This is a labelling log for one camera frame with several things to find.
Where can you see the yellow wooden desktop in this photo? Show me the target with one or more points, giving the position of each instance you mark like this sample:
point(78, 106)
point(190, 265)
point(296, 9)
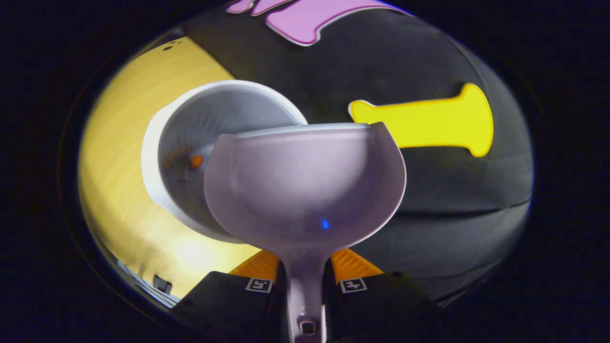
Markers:
point(119, 143)

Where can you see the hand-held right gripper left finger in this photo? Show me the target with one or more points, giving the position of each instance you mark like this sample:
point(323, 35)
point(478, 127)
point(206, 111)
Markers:
point(228, 305)

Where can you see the small dark block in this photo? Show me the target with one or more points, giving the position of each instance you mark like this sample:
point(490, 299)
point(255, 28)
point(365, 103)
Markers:
point(162, 284)

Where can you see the white ribbed garbage bin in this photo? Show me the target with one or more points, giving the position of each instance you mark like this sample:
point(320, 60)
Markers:
point(214, 119)

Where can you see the orange paper scrap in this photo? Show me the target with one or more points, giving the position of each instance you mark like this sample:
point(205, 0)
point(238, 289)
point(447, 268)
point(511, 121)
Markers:
point(196, 162)

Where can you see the pink dustpan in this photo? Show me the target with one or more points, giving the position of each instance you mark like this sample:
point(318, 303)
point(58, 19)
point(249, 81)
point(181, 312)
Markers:
point(305, 181)

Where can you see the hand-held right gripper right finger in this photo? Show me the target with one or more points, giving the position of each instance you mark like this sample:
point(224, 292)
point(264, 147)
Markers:
point(376, 305)

